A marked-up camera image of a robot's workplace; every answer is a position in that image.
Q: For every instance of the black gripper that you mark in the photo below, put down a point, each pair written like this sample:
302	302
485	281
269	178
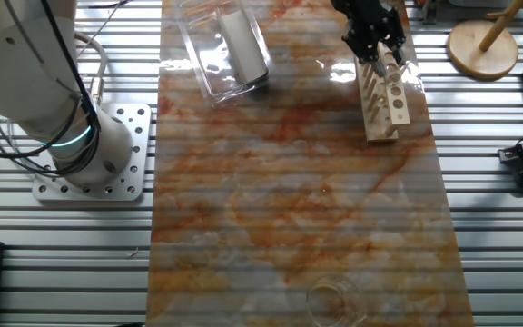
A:
370	27

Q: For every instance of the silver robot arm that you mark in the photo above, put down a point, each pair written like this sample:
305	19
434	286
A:
25	68

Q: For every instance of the wooden test tube rack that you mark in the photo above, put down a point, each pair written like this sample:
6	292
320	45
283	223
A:
397	109

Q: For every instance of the dark metal clamp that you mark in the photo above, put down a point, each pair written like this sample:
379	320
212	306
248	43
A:
428	11

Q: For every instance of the wooden pole stand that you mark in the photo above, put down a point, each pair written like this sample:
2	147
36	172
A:
470	54

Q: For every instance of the grey rectangular block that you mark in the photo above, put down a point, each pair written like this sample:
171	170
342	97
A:
243	45

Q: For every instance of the clear plastic tray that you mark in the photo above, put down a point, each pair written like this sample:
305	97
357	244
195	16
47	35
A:
207	68

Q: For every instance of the orange marble pattern mat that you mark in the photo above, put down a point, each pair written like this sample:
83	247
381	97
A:
266	204

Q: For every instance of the clear glass beaker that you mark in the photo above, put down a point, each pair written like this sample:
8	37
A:
334	302

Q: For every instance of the small pink scrap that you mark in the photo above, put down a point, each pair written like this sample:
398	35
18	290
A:
133	253

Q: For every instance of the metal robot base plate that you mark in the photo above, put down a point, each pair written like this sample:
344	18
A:
141	141

